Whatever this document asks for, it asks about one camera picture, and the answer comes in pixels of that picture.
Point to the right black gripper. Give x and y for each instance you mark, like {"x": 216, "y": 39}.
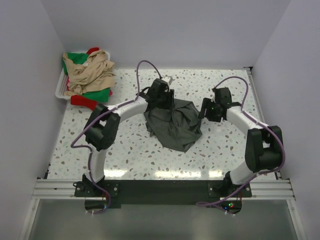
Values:
{"x": 207, "y": 103}

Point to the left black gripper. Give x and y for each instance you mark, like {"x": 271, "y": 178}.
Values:
{"x": 169, "y": 103}

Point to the dark grey t shirt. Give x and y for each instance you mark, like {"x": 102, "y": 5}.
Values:
{"x": 176, "y": 128}

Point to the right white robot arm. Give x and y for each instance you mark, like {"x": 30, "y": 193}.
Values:
{"x": 264, "y": 148}

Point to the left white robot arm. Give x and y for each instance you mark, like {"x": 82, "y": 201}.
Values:
{"x": 101, "y": 130}

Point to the green t shirt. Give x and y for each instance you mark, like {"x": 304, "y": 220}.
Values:
{"x": 77, "y": 58}

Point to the beige t shirt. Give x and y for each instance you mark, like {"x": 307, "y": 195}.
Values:
{"x": 95, "y": 74}

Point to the red t shirt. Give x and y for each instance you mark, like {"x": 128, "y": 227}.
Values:
{"x": 91, "y": 99}

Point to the aluminium frame rail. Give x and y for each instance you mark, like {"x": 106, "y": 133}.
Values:
{"x": 261, "y": 190}

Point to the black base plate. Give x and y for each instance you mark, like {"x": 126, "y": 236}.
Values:
{"x": 165, "y": 192}

